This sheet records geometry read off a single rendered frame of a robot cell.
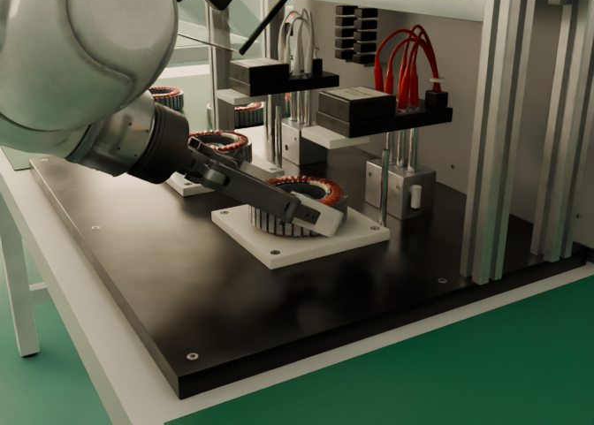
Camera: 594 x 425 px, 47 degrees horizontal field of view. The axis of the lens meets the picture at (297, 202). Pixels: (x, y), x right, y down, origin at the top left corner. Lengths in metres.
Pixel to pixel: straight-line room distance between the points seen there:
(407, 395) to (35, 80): 0.35
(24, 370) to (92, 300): 1.32
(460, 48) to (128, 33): 0.55
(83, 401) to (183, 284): 1.21
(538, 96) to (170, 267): 0.44
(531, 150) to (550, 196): 0.10
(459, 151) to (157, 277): 0.43
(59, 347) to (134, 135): 1.50
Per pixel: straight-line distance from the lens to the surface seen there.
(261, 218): 0.73
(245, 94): 0.95
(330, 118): 0.76
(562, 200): 0.73
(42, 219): 0.92
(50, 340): 2.13
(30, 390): 1.93
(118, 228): 0.81
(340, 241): 0.72
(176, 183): 0.91
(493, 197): 0.65
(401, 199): 0.80
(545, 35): 0.80
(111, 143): 0.62
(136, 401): 0.56
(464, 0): 0.66
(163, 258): 0.72
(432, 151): 0.95
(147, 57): 0.43
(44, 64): 0.43
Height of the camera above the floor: 1.08
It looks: 21 degrees down
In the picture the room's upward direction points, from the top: straight up
